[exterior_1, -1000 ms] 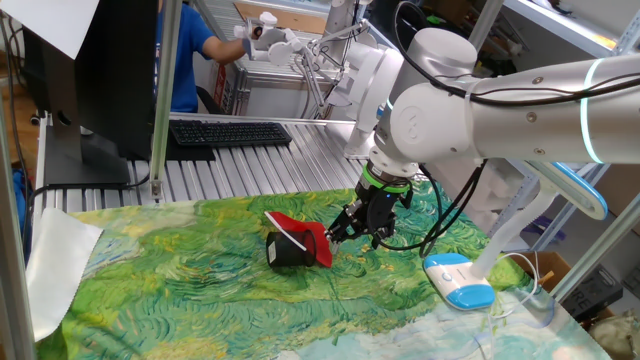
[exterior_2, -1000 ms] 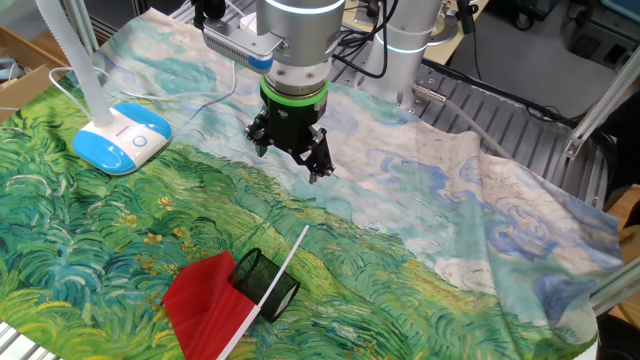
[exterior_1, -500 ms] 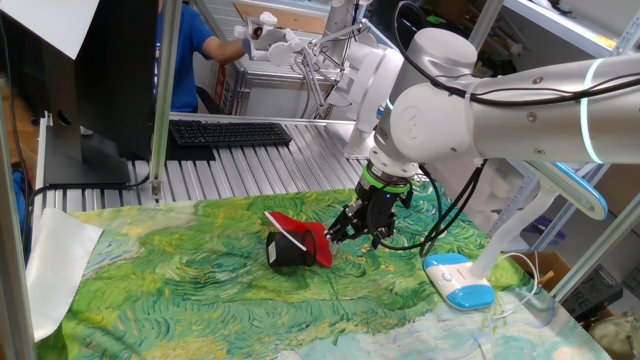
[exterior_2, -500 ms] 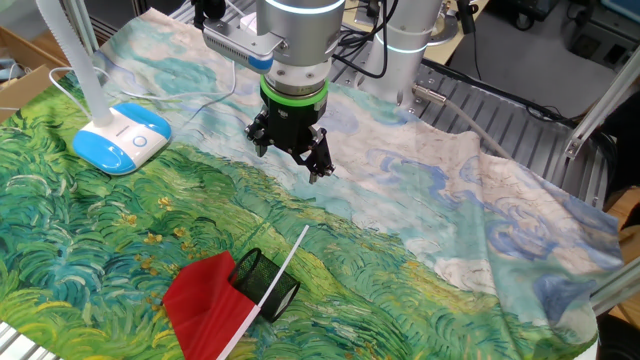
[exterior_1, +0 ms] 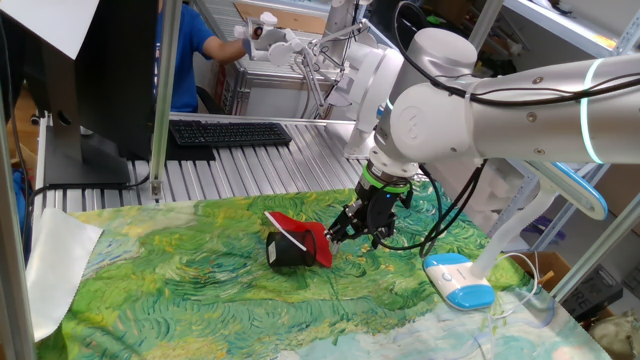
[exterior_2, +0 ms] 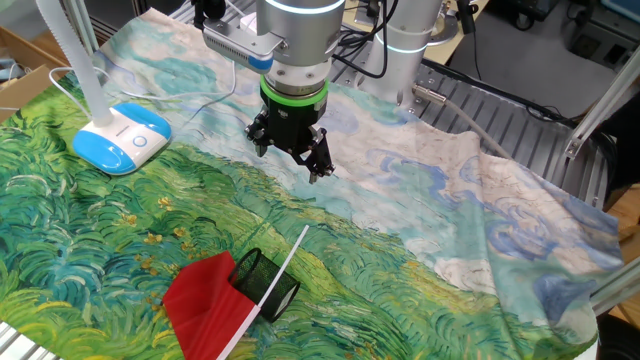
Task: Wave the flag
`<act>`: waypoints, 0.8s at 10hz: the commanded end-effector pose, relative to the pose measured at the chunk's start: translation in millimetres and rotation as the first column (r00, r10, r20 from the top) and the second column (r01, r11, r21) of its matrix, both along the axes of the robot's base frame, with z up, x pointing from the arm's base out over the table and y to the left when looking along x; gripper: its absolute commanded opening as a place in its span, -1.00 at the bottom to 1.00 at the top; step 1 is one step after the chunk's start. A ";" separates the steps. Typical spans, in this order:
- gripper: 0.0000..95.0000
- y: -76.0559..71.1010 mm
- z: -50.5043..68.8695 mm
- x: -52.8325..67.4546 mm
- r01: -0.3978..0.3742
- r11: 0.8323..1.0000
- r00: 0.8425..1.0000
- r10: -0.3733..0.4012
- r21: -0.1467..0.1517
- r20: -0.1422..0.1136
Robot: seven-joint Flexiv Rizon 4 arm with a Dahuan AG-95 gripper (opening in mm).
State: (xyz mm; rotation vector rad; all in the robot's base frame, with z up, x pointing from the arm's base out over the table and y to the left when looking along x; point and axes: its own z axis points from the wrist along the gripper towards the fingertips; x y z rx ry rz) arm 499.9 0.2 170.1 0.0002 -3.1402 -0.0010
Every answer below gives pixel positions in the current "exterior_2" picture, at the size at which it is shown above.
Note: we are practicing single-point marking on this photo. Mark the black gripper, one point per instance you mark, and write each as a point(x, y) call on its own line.
point(292, 125)

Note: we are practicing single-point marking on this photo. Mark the red flag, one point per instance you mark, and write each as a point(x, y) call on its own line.
point(205, 305)

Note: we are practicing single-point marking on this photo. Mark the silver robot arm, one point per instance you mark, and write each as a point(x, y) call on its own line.
point(300, 30)

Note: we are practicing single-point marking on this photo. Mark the black mesh pen holder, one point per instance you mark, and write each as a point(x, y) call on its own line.
point(250, 277)

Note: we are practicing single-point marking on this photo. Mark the painted landscape tablecloth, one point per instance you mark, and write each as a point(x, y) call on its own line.
point(400, 250)

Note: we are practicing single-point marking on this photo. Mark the white and blue desk lamp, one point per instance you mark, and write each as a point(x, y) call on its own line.
point(120, 140)

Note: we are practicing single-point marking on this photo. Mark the brown cardboard box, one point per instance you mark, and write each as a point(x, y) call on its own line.
point(25, 80)

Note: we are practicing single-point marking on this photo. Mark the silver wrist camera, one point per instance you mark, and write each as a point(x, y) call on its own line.
point(235, 47)

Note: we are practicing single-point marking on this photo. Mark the aluminium frame post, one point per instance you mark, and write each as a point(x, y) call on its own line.
point(600, 107)
point(80, 25)
point(617, 290)

